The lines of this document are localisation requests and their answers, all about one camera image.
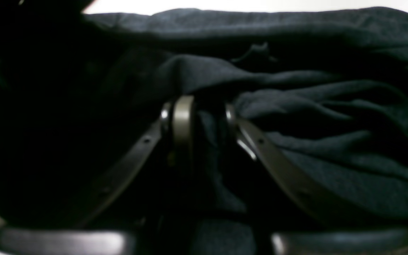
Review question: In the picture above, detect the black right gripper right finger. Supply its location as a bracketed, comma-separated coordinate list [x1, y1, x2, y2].
[225, 103, 408, 255]

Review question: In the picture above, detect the dark long-sleeve shirt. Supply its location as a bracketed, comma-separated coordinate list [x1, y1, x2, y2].
[0, 1, 408, 255]

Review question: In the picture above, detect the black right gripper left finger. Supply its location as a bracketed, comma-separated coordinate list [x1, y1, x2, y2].
[0, 95, 195, 255]

